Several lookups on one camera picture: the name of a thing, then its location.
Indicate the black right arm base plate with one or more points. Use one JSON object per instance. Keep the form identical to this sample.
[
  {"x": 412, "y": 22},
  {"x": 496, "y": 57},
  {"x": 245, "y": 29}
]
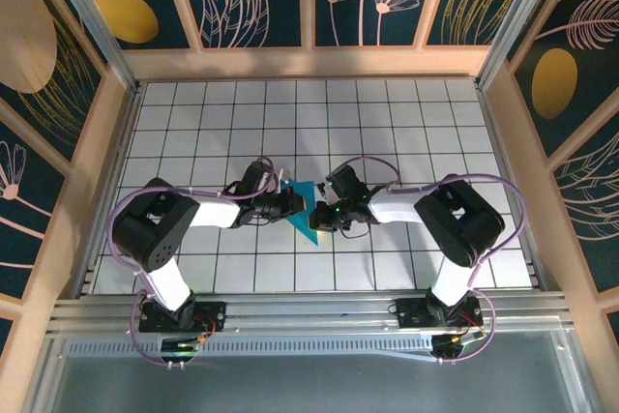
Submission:
[{"x": 411, "y": 318}]

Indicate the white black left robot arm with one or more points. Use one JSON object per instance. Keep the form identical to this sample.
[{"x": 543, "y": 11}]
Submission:
[{"x": 215, "y": 214}]

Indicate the small controller board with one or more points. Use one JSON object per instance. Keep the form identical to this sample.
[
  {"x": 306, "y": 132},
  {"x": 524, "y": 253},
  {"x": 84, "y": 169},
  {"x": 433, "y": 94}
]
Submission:
[
  {"x": 454, "y": 341},
  {"x": 181, "y": 346}
]

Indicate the grey translucent panel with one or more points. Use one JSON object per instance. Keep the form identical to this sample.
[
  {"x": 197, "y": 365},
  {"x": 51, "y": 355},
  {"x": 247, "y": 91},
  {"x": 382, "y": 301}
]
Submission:
[{"x": 309, "y": 384}]

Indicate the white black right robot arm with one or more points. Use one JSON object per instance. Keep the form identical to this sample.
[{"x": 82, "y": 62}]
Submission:
[{"x": 394, "y": 205}]

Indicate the aluminium frame post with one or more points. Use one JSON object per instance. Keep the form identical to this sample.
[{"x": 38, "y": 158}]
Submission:
[
  {"x": 92, "y": 11},
  {"x": 517, "y": 11}
]

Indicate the aluminium side rail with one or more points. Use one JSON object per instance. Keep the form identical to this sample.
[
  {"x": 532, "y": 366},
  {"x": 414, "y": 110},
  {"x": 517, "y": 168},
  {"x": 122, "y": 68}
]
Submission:
[
  {"x": 124, "y": 142},
  {"x": 499, "y": 142}
]

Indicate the blue paper sheet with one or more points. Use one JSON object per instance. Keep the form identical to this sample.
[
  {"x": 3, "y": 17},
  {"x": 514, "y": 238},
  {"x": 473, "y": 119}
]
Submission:
[{"x": 304, "y": 229}]

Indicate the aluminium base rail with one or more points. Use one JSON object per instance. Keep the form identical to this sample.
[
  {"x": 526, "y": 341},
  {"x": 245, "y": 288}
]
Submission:
[{"x": 309, "y": 311}]

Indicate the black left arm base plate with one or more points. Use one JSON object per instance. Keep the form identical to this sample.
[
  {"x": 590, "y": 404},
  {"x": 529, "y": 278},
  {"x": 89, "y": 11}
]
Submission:
[{"x": 213, "y": 311}]

